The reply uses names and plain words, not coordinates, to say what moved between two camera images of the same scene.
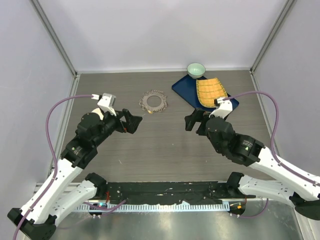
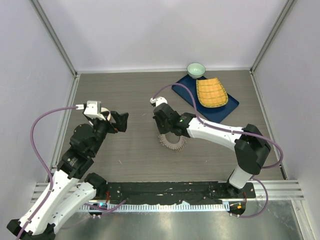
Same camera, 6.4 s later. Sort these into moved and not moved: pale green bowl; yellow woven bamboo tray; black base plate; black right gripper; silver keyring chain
Moved: black right gripper; silver keyring chain
Not moved: pale green bowl; yellow woven bamboo tray; black base plate
